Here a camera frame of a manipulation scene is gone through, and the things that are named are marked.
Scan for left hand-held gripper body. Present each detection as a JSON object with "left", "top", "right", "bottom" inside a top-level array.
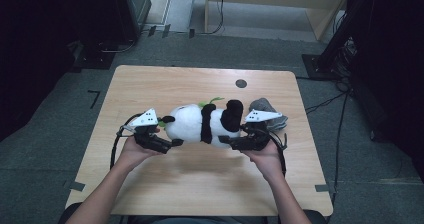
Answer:
[{"left": 129, "top": 107, "right": 169, "bottom": 154}]

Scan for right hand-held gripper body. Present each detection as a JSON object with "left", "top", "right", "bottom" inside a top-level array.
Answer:
[{"left": 237, "top": 108, "right": 283, "bottom": 152}]

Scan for panda plush toy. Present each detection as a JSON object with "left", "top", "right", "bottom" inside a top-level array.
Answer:
[{"left": 158, "top": 96, "right": 246, "bottom": 149}]

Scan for grey fluffy cloth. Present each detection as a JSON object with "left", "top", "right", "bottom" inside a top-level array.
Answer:
[{"left": 249, "top": 97, "right": 289, "bottom": 133}]

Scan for person's left hand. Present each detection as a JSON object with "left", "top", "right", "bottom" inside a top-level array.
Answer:
[{"left": 116, "top": 134, "right": 163, "bottom": 172}]

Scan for person's right hand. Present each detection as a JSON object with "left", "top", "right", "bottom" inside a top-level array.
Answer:
[{"left": 241, "top": 139, "right": 285, "bottom": 183}]

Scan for black stand base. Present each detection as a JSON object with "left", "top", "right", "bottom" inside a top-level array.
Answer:
[{"left": 71, "top": 40, "right": 116, "bottom": 72}]

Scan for black metal stand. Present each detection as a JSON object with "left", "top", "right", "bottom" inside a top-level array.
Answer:
[{"left": 301, "top": 0, "right": 372, "bottom": 82}]

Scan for dark monitor on stand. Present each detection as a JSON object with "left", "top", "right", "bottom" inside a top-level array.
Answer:
[{"left": 111, "top": 0, "right": 153, "bottom": 44}]

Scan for dark curtain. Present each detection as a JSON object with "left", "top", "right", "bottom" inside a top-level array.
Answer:
[
  {"left": 346, "top": 0, "right": 424, "bottom": 183},
  {"left": 0, "top": 0, "right": 115, "bottom": 142}
]

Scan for left hand-held gripper cable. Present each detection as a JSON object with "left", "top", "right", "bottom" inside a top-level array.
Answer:
[{"left": 109, "top": 113, "right": 143, "bottom": 170}]

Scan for hand-held gripper cable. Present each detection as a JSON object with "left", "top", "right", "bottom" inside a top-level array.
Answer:
[
  {"left": 109, "top": 113, "right": 143, "bottom": 170},
  {"left": 266, "top": 130, "right": 289, "bottom": 178}
]

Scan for right hand-held gripper cable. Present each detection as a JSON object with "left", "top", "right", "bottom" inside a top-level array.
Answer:
[{"left": 266, "top": 130, "right": 289, "bottom": 178}]

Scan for long black floor cable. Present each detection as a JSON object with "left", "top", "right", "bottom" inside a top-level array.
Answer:
[{"left": 324, "top": 93, "right": 350, "bottom": 224}]

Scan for black looped floor cable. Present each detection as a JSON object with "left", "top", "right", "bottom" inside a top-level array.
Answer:
[{"left": 98, "top": 38, "right": 138, "bottom": 55}]

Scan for tangled black cables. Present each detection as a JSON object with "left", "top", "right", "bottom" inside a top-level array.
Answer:
[{"left": 331, "top": 36, "right": 360, "bottom": 94}]

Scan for black hanging cable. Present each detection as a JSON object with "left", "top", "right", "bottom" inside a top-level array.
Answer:
[{"left": 199, "top": 0, "right": 226, "bottom": 36}]

